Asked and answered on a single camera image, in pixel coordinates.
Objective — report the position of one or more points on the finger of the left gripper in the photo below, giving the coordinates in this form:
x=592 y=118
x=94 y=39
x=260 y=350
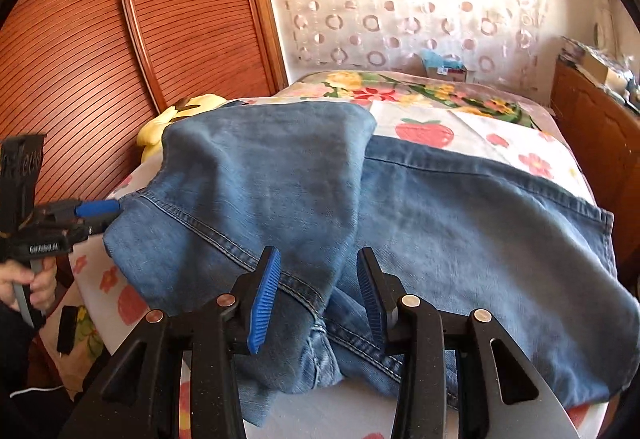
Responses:
x=97 y=224
x=76 y=209

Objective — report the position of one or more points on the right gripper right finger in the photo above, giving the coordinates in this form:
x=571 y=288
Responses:
x=393 y=326

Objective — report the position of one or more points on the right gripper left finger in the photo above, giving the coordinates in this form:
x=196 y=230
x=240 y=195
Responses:
x=254 y=294

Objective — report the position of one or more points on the blue denim jeans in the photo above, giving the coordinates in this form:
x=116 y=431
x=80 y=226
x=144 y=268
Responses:
x=315 y=181

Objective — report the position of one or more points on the person's left hand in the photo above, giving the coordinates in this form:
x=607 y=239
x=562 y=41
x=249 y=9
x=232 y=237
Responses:
x=42 y=285

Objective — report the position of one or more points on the white strawberry flower bedsheet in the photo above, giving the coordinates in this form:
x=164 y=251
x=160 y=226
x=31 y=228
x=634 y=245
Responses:
x=351 y=409

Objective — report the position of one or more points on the yellow Pikachu plush toy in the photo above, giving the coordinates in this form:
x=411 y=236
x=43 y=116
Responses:
x=150 y=135

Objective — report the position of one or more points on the wooden louvered wardrobe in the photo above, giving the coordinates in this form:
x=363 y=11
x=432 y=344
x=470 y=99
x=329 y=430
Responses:
x=88 y=74

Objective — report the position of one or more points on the floral blanket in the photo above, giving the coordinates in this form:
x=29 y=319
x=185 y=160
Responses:
x=405 y=89

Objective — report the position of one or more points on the cardboard box with blue bag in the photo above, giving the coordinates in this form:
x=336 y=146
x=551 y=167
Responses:
x=446 y=68

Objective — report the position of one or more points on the wooden side cabinet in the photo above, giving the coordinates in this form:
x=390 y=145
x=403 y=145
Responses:
x=604 y=137

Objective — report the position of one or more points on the cardboard box on cabinet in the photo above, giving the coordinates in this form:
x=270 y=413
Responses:
x=605 y=71

